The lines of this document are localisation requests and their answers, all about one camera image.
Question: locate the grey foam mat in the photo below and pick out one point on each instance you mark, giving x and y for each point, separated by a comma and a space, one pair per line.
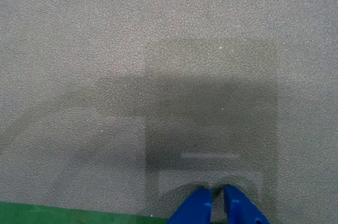
105, 49

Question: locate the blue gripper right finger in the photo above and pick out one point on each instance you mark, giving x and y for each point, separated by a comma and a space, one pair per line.
240, 208

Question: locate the green table mat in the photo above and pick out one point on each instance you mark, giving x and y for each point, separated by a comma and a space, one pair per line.
52, 216

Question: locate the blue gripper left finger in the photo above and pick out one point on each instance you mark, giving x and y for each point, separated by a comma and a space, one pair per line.
196, 208

